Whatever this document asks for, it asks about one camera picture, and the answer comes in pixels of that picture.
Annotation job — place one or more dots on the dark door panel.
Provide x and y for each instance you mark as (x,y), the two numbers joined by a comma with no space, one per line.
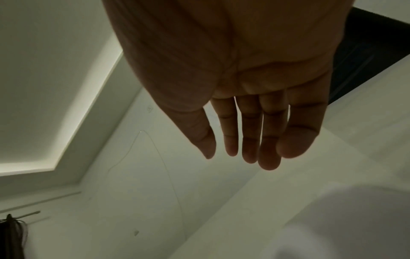
(368,50)

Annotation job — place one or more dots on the dark curtain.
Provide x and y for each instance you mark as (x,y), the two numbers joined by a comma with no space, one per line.
(12,237)

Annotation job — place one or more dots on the metal curtain rod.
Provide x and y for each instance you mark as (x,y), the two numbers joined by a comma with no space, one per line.
(27,214)

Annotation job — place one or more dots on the person's right hand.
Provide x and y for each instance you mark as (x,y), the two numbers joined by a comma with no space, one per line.
(224,50)

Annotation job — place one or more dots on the white garment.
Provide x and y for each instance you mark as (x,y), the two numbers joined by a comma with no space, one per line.
(352,222)

